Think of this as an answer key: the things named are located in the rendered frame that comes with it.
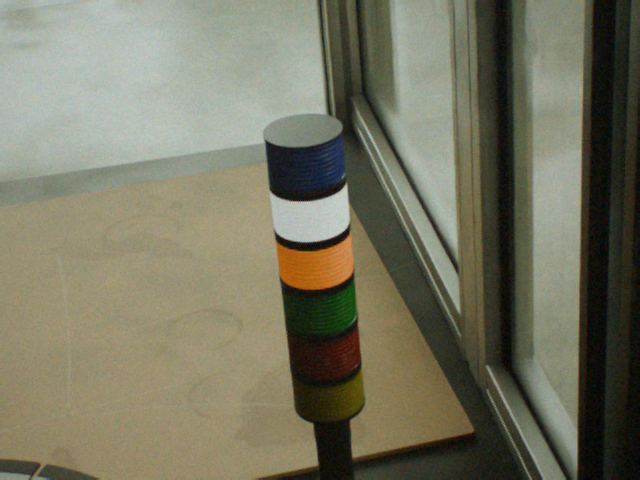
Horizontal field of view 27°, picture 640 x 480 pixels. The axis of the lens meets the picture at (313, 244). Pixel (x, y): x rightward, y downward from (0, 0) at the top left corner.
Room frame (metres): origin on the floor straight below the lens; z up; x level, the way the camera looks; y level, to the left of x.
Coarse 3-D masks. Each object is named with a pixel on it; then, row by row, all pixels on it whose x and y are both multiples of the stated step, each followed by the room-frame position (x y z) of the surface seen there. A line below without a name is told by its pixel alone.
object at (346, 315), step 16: (288, 288) 0.67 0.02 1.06; (336, 288) 0.66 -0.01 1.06; (352, 288) 0.67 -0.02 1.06; (288, 304) 0.67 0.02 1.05; (304, 304) 0.66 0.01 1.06; (320, 304) 0.66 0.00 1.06; (336, 304) 0.66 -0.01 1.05; (352, 304) 0.67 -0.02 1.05; (288, 320) 0.67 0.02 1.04; (304, 320) 0.66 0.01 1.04; (320, 320) 0.66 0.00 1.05; (336, 320) 0.66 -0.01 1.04; (352, 320) 0.67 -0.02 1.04; (304, 336) 0.66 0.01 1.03; (320, 336) 0.66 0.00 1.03
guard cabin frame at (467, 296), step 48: (336, 0) 1.58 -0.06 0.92; (480, 0) 0.95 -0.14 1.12; (336, 48) 1.58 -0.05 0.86; (480, 48) 0.95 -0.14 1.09; (336, 96) 1.58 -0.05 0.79; (480, 96) 0.95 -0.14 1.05; (384, 144) 1.42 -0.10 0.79; (480, 144) 0.96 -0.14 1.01; (384, 192) 1.38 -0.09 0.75; (480, 192) 0.96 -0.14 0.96; (624, 192) 0.67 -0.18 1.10; (432, 240) 1.18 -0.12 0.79; (480, 240) 0.96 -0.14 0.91; (624, 240) 0.67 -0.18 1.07; (432, 288) 1.15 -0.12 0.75; (480, 288) 0.96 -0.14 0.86; (624, 288) 0.67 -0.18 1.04; (480, 336) 0.97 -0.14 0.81; (624, 336) 0.66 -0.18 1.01; (480, 384) 0.98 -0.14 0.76; (624, 384) 0.66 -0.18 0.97; (528, 432) 0.86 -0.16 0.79; (624, 432) 0.66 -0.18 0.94
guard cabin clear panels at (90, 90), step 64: (0, 0) 1.57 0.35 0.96; (64, 0) 1.58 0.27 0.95; (128, 0) 1.59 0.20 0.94; (192, 0) 1.60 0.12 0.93; (256, 0) 1.61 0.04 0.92; (384, 0) 1.41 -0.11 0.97; (448, 0) 1.12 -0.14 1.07; (512, 0) 0.93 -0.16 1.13; (576, 0) 0.79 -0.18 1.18; (0, 64) 1.57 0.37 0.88; (64, 64) 1.58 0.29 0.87; (128, 64) 1.59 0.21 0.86; (192, 64) 1.60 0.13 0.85; (256, 64) 1.61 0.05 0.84; (320, 64) 1.62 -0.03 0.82; (384, 64) 1.44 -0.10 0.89; (448, 64) 1.13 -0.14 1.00; (512, 64) 0.93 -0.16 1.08; (576, 64) 0.79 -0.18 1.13; (0, 128) 1.57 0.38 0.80; (64, 128) 1.58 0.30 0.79; (128, 128) 1.59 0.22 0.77; (192, 128) 1.60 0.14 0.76; (256, 128) 1.61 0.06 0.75; (384, 128) 1.46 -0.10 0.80; (448, 128) 1.14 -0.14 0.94; (512, 128) 0.93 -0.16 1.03; (576, 128) 0.79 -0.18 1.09; (448, 192) 1.15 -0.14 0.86; (512, 192) 0.93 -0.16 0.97; (576, 192) 0.79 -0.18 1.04; (512, 256) 0.94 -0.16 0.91; (576, 256) 0.79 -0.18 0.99; (512, 320) 0.94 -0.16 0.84; (576, 320) 0.78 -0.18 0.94; (576, 384) 0.78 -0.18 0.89; (576, 448) 0.78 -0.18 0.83
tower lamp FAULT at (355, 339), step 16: (288, 336) 0.67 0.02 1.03; (336, 336) 0.66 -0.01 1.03; (352, 336) 0.67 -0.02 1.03; (304, 352) 0.66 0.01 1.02; (320, 352) 0.66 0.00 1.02; (336, 352) 0.66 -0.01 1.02; (352, 352) 0.67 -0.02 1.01; (304, 368) 0.66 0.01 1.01; (320, 368) 0.66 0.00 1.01; (336, 368) 0.66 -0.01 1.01; (352, 368) 0.66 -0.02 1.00
